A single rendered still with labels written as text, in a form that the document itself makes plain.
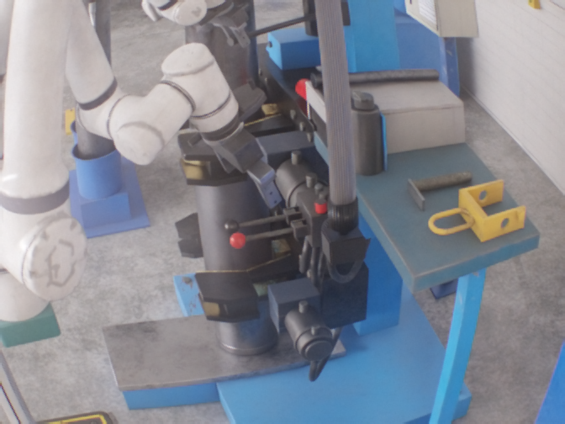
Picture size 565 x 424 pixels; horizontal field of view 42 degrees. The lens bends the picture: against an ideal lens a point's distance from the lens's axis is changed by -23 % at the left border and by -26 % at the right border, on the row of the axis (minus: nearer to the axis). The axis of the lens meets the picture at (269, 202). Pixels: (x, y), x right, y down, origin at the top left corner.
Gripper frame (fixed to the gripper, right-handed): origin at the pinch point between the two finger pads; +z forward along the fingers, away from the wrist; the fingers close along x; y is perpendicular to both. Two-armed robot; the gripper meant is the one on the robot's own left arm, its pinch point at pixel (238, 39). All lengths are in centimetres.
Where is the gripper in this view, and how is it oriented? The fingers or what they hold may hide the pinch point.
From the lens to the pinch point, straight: 235.3
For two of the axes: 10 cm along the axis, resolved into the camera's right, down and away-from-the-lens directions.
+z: 3.6, 6.2, 7.0
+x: -6.9, -3.3, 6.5
